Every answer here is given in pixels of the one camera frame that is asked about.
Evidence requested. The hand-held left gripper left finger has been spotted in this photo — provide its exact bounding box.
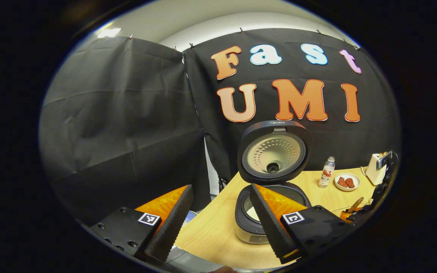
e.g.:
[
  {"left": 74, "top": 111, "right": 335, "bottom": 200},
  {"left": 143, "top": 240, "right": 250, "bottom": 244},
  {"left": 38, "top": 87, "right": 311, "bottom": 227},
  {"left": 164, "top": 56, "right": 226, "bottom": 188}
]
[{"left": 81, "top": 185, "right": 194, "bottom": 265}]

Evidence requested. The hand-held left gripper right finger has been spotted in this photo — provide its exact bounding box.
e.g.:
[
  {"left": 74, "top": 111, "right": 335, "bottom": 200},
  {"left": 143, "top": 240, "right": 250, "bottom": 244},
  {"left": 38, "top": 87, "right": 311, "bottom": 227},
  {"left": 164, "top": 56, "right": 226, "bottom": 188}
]
[{"left": 249, "top": 184, "right": 355, "bottom": 265}]

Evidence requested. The white rice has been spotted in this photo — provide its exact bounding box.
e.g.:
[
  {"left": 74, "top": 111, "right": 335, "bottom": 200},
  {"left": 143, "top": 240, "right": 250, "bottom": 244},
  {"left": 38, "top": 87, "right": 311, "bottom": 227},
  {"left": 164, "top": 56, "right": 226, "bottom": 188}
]
[{"left": 244, "top": 205, "right": 261, "bottom": 223}]

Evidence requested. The dark grey rice cooker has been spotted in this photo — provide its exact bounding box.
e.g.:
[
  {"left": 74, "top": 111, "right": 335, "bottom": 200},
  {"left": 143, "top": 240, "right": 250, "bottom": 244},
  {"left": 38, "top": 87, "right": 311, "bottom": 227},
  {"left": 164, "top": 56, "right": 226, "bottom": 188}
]
[{"left": 235, "top": 120, "right": 313, "bottom": 245}]

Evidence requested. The white toaster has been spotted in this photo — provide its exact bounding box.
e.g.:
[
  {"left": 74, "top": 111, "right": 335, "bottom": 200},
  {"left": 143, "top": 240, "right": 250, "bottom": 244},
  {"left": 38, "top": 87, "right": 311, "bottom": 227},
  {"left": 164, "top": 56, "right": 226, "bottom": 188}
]
[{"left": 365, "top": 153, "right": 388, "bottom": 186}]

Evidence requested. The white round plate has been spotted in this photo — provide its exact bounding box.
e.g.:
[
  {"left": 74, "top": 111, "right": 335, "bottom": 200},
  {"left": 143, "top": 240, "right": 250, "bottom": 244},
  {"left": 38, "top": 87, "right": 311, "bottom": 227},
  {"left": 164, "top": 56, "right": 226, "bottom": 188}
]
[{"left": 334, "top": 173, "right": 361, "bottom": 191}]

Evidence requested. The clear bottle with red label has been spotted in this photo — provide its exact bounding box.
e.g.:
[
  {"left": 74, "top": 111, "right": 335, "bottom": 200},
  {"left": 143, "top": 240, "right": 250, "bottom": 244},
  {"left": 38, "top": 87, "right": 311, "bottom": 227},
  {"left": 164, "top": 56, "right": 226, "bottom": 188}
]
[{"left": 318, "top": 157, "right": 335, "bottom": 188}]

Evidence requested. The black backdrop cloth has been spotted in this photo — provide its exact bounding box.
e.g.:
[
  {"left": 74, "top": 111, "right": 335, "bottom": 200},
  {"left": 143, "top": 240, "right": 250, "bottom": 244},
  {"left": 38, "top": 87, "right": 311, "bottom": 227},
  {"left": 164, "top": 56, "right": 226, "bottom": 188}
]
[{"left": 38, "top": 27, "right": 401, "bottom": 228}]

